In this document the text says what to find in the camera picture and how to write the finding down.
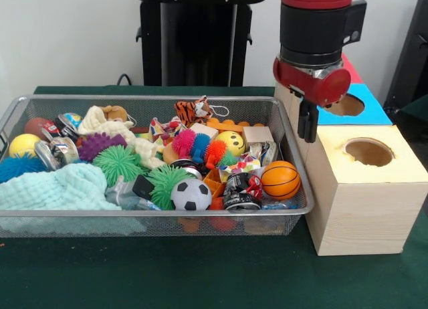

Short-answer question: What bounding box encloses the silver mesh bin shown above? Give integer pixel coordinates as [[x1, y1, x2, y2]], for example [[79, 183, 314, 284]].
[[0, 94, 315, 239]]

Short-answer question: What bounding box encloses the orange basketball toy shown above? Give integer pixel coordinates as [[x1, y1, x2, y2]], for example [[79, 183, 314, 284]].
[[260, 160, 302, 201]]

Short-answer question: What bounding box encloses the yellow smiley face ball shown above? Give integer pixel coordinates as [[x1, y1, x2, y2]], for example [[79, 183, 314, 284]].
[[216, 130, 247, 157]]

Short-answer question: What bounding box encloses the black flat panel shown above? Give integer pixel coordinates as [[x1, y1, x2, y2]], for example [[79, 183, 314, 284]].
[[383, 0, 428, 112]]

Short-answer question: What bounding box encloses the black and white soccer ball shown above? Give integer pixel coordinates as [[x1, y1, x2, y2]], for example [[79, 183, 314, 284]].
[[170, 178, 213, 211]]

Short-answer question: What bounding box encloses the silver soda can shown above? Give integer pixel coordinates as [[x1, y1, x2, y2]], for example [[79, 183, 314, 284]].
[[223, 172, 264, 211]]

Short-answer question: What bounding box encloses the blue spiky ball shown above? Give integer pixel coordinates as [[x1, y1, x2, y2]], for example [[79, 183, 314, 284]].
[[0, 154, 46, 185]]

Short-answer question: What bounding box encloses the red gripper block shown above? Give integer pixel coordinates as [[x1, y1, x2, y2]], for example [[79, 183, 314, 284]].
[[272, 54, 352, 143]]

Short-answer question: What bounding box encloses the mint green cloth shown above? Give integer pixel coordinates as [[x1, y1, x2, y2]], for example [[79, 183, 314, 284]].
[[0, 163, 123, 211]]

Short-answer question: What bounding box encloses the plain yellow ball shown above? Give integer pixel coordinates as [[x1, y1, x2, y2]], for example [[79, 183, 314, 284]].
[[8, 133, 43, 158]]

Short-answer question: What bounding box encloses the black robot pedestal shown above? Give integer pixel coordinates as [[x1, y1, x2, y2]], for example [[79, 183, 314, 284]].
[[128, 0, 270, 87]]

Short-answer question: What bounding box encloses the green spiky ball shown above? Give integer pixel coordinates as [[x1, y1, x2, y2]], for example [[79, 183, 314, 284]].
[[92, 145, 148, 186], [146, 164, 195, 210]]

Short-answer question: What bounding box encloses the wooden box with three holes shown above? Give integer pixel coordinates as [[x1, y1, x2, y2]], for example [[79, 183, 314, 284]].
[[274, 51, 428, 256]]

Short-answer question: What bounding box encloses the orange tiger plush toy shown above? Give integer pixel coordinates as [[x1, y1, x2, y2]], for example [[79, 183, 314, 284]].
[[174, 95, 213, 128]]

